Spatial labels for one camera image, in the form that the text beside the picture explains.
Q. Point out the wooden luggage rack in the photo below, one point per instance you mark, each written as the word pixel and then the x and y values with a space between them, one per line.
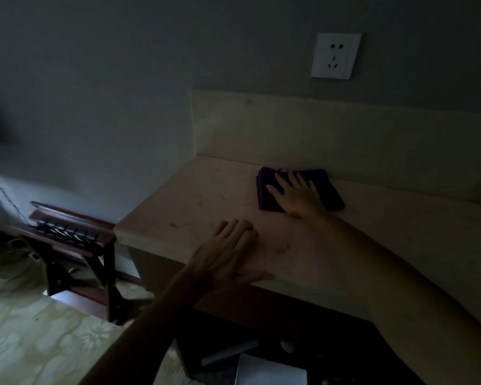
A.
pixel 72 240

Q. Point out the dark purple cloth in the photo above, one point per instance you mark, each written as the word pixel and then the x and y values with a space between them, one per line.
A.
pixel 332 196

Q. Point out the white wall socket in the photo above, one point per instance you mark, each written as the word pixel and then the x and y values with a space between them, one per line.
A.
pixel 336 56

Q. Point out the person's left forearm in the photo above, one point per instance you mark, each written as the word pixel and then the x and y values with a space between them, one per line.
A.
pixel 144 336

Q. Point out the beige stone backsplash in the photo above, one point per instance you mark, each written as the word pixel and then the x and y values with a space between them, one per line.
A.
pixel 344 136

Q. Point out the person's right forearm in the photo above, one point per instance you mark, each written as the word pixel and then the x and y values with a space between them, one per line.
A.
pixel 405 296

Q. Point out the person's right hand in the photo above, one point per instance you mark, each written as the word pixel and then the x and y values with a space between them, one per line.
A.
pixel 302 200

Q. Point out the person's left hand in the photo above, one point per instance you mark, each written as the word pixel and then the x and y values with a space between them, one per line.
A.
pixel 224 260

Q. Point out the white paper sheet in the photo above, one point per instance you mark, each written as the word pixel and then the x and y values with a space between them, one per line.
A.
pixel 268 372

